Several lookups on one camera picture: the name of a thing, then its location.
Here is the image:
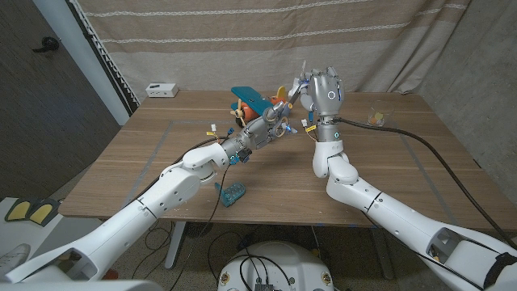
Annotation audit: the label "white table leg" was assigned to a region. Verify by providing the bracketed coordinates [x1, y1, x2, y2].
[164, 221, 187, 270]

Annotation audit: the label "beige striped curtain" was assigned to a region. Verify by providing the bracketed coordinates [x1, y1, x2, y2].
[66, 0, 472, 116]

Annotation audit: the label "clear drinking glass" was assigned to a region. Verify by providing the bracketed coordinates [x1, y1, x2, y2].
[366, 99, 395, 129]

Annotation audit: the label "teal toy flip phone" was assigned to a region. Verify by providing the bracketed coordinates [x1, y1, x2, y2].
[214, 181, 247, 209]

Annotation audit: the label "white door frame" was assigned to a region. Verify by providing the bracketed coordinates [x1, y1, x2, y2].
[32, 0, 132, 126]

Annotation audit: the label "scissors with tan handles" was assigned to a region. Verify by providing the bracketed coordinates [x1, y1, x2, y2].
[270, 82, 308, 138]

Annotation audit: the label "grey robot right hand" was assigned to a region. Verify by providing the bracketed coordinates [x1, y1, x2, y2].
[298, 66, 347, 143]

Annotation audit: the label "white power strip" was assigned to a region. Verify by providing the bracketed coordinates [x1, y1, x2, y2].
[145, 82, 179, 99]

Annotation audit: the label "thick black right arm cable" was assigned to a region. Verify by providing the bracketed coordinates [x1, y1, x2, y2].
[333, 116, 517, 250]

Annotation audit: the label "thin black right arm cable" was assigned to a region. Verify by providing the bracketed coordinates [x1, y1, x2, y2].
[361, 209, 484, 291]

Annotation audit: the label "teal and orange toy airplane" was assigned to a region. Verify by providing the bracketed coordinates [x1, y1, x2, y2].
[229, 85, 294, 130]

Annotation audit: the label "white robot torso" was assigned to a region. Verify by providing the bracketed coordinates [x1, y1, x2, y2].
[216, 240, 335, 291]

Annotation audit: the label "grey table leg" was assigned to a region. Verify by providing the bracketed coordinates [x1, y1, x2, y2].
[369, 228, 395, 280]

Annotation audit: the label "black door handle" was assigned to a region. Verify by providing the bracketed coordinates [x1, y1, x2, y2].
[32, 36, 61, 53]

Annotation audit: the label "yellow and black foot pedal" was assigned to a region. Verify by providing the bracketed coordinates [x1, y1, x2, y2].
[30, 198, 61, 227]
[3, 196, 33, 223]

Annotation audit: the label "dark wooden door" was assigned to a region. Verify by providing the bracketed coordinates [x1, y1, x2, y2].
[0, 0, 122, 201]

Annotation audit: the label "white sneaker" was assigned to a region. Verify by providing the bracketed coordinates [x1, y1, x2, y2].
[0, 243, 32, 276]

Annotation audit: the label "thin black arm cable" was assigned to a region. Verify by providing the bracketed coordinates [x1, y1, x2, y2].
[167, 163, 232, 291]
[361, 209, 484, 291]

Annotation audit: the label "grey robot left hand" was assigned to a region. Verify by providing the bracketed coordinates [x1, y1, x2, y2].
[221, 100, 298, 166]

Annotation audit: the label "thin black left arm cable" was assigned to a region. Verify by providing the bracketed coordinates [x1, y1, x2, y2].
[167, 163, 232, 291]

